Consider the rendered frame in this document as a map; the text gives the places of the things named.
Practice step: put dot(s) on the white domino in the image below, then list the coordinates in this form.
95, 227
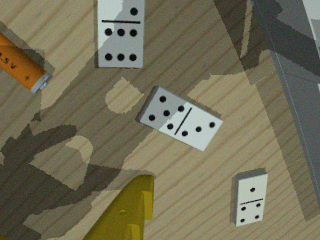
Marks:
179, 118
120, 33
249, 197

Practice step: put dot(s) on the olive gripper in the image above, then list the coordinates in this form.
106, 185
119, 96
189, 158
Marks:
124, 218

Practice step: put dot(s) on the orange aa battery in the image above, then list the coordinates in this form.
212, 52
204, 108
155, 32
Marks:
20, 66

